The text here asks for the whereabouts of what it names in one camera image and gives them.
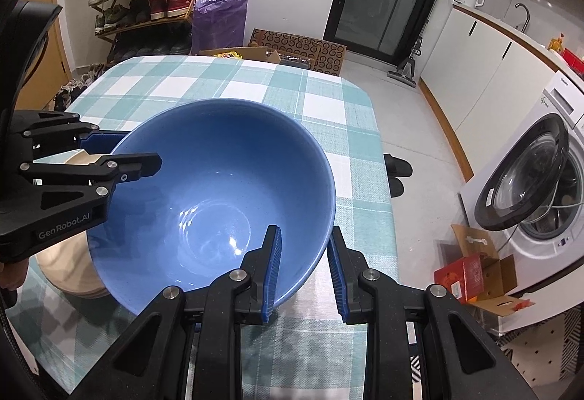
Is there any purple plastic bag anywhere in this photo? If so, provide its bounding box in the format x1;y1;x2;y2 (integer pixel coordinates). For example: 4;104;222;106
192;0;248;55

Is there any upright vacuum cleaner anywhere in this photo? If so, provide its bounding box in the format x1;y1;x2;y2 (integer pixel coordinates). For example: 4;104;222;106
388;0;452;88

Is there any wooden door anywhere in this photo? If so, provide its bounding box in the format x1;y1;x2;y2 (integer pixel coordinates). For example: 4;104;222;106
20;0;74;81

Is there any metal kitchen faucet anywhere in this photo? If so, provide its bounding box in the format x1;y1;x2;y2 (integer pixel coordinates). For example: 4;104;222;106
515;3;531;33

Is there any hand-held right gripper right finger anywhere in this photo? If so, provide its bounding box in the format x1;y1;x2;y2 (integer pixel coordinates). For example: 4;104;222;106
327;227;541;400

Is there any person's left hand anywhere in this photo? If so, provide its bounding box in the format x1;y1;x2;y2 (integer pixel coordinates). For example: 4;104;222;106
0;262;26;291

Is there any red carton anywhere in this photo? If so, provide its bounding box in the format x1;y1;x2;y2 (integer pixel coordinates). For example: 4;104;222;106
433;253;484;305

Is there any white kitchen counter cabinet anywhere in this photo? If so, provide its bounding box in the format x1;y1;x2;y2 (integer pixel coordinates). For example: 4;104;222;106
420;3;584;182

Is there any doormat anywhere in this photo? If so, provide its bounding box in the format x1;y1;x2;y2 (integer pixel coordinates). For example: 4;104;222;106
249;28;347;76

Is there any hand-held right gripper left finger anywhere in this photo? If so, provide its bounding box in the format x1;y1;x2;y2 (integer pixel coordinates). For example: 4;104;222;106
73;224;284;400

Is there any teal checked tablecloth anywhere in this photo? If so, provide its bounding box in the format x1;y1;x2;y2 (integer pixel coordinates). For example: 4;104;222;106
9;55;402;400

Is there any cardboard box with snacks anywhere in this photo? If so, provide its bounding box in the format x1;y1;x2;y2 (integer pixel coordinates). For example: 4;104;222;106
199;46;281;64

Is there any heap of black white shoes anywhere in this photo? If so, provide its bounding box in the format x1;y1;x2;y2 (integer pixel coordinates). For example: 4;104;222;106
55;62;108;109

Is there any red box in cardboard box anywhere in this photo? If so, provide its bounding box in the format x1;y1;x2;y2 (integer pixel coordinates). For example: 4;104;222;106
433;224;537;316

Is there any black white patterned rug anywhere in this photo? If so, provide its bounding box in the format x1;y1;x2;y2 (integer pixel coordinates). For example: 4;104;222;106
404;304;584;400

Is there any blue bowl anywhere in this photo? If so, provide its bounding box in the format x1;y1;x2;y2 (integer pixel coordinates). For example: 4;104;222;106
86;98;337;324

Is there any small red container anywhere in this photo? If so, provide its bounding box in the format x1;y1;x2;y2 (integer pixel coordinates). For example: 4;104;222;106
562;48;584;73

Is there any white washing machine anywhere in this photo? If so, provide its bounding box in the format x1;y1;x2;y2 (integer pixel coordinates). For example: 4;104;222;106
458;70;584;332

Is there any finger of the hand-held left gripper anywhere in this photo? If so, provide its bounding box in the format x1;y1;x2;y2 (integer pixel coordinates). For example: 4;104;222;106
9;109;131;154
18;152;163;201

